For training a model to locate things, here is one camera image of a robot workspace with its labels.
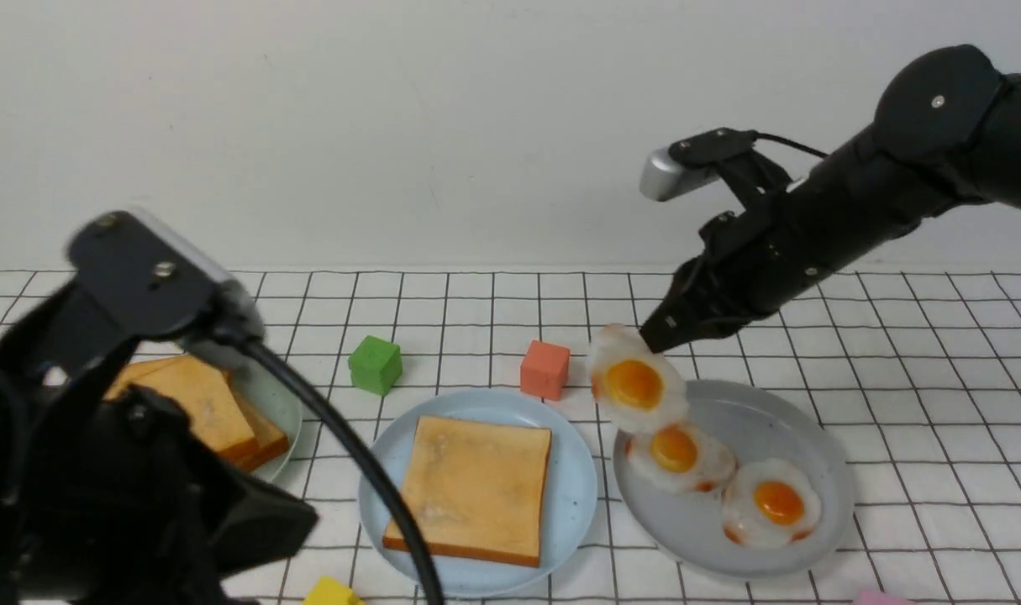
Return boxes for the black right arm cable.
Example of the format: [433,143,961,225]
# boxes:
[750,131,829,160]

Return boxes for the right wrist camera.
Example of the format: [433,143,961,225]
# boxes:
[639,128,756,203]

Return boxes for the fried egg right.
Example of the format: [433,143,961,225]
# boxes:
[721,457,823,549]

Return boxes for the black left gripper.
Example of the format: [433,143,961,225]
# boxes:
[0,372,318,604]

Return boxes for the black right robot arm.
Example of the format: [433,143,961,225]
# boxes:
[639,45,1021,352]

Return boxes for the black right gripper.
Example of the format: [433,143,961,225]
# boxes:
[639,150,939,353]

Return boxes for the pink foam cube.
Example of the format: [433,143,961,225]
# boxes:
[850,590,914,605]

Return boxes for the white grid tablecloth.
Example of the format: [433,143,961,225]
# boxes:
[0,271,1021,605]

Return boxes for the green foam cube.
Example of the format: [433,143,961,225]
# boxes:
[348,334,403,396]

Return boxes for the blue centre plate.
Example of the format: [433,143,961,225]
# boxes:
[371,388,598,600]

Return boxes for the fried egg left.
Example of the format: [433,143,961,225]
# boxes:
[624,423,738,493]

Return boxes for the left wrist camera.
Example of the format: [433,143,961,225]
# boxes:
[0,210,268,396]

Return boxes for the yellow foam cube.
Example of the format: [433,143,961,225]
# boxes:
[302,576,366,605]

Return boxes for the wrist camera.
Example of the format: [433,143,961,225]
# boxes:
[0,210,268,396]
[639,128,756,203]

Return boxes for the fried egg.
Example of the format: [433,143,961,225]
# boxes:
[587,324,691,434]
[721,457,823,549]
[624,423,738,493]

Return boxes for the orange foam cube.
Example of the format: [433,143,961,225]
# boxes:
[520,339,571,402]

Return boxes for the green toast plate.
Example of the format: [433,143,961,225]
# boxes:
[225,360,303,482]

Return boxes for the grey egg plate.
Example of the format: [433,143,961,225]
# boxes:
[607,380,857,581]

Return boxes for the fried egg top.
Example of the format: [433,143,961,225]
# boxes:
[587,324,691,434]

